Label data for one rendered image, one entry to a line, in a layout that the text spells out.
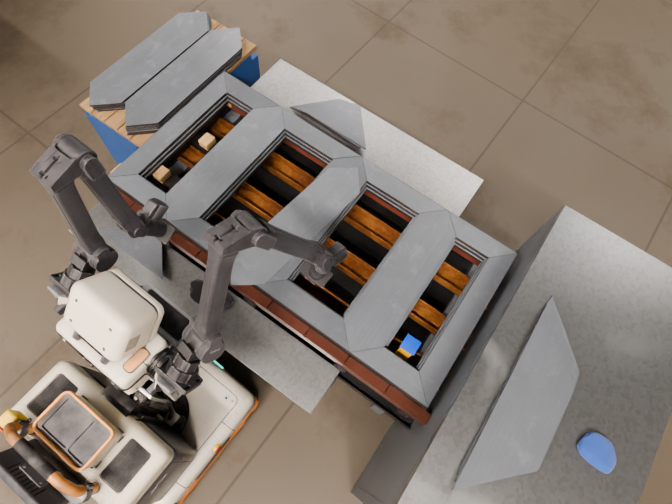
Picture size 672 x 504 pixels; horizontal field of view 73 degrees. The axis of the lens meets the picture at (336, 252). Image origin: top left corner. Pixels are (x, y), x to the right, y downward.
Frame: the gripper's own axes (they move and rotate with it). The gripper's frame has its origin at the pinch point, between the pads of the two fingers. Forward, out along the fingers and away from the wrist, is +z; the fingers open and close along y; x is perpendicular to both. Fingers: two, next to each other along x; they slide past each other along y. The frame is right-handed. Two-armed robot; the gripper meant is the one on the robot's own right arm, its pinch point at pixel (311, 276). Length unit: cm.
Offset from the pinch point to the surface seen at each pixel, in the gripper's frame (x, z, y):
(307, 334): 15.9, 9.9, -12.6
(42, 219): 40, 131, 142
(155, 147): -10, 30, 86
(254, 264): 6.7, 13.8, 20.0
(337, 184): -42.8, 14.0, 15.2
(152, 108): -25, 36, 102
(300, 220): -19.5, 13.9, 17.4
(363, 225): -42, 28, -5
